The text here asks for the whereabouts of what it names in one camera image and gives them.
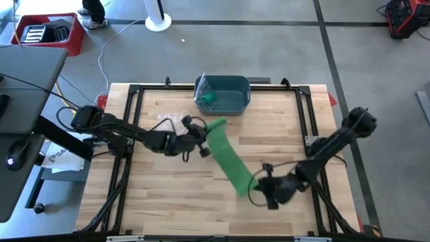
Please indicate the teal plastic bin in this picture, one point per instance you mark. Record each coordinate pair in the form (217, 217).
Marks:
(228, 101)

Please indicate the teal elastic bandage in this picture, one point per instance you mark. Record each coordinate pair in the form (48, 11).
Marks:
(209, 97)

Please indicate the red and black device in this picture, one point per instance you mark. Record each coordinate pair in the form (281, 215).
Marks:
(406, 17)

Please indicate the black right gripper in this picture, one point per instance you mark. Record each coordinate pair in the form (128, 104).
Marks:
(280, 188)

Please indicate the grey desk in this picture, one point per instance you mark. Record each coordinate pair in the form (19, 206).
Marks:
(27, 84)

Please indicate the white printed paper sheet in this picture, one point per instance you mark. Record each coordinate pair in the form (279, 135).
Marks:
(64, 158)

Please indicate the grey metal bar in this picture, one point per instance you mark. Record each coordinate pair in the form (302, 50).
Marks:
(424, 106)

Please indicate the silver metal mounting plate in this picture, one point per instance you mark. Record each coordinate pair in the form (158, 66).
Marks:
(310, 139)

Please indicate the dark green elastic bandage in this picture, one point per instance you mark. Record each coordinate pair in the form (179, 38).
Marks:
(230, 158)

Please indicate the black computer mouse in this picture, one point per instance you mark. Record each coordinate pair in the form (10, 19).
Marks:
(18, 153)

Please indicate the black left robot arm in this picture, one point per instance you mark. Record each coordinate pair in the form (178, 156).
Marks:
(117, 131)

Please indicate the clear plastic bag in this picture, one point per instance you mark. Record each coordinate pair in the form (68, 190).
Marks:
(169, 119)
(203, 90)

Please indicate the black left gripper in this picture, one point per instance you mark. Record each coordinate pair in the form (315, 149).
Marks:
(186, 141)

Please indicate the black desk support beam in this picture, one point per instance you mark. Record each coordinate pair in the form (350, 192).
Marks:
(57, 136)

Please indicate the white pole with round base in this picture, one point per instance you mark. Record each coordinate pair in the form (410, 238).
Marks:
(158, 21)

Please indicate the black caster wheel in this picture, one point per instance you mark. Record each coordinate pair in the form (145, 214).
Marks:
(38, 208)

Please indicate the black metal table frame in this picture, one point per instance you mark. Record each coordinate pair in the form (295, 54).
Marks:
(168, 87)

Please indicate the person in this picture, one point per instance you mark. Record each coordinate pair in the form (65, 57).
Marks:
(95, 11)

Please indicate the small black toaster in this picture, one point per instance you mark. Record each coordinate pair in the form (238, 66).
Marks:
(62, 33)

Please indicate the orange black striped clamp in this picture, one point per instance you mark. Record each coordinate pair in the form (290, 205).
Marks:
(374, 230)

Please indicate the silver metal bracket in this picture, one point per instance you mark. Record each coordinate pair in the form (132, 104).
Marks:
(125, 238)
(312, 239)

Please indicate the black silver toaster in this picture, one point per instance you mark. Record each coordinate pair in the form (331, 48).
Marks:
(33, 33)

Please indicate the dark grey flat block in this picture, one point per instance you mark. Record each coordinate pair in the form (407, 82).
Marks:
(260, 80)

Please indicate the red plastic crate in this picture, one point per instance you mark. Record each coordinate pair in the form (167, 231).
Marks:
(75, 40)

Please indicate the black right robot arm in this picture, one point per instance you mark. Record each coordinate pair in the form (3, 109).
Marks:
(332, 144)

